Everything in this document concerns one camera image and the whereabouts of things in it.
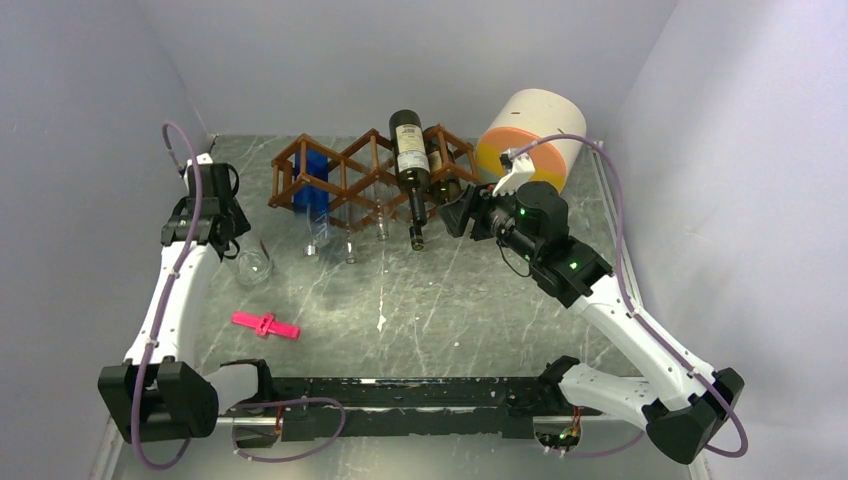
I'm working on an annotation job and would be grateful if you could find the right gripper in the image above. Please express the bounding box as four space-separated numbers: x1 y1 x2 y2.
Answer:
436 178 541 263

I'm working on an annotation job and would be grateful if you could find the brown wooden wine rack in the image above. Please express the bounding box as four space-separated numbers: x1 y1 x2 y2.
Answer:
268 123 485 233

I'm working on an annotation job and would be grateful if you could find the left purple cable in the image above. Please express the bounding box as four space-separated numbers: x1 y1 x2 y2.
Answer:
129 121 203 472

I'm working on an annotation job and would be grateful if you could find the clear tall glass bottle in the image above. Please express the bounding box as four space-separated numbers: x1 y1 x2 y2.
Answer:
304 201 330 259

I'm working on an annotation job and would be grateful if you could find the dark green wine bottle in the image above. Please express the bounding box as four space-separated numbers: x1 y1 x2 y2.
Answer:
389 109 430 227

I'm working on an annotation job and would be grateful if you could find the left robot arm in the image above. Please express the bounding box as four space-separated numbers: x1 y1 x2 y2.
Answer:
97 154 277 443

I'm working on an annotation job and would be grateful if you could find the blue square bottle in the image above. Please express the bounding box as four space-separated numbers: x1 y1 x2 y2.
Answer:
293 146 333 217

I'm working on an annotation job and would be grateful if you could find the cream orange yellow cylinder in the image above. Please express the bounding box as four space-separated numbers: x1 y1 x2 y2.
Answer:
475 88 587 191

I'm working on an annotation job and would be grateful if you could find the clear round glass bottle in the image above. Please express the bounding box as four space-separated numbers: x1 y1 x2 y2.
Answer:
233 246 273 286

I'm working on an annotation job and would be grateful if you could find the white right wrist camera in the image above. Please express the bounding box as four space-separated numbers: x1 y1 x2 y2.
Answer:
492 149 535 197

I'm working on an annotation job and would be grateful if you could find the pink plastic tool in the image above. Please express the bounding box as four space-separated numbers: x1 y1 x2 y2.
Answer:
231 311 301 340

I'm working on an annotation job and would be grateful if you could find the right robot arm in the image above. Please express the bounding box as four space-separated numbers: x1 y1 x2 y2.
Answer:
438 181 744 465

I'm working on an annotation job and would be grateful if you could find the clear square labelled liquor bottle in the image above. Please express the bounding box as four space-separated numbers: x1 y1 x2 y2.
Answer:
397 199 429 252

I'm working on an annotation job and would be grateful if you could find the olive green wine bottle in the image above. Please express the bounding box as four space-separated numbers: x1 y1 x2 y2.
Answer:
425 135 462 205

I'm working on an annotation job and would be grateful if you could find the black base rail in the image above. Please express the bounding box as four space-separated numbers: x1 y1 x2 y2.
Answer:
112 376 664 442

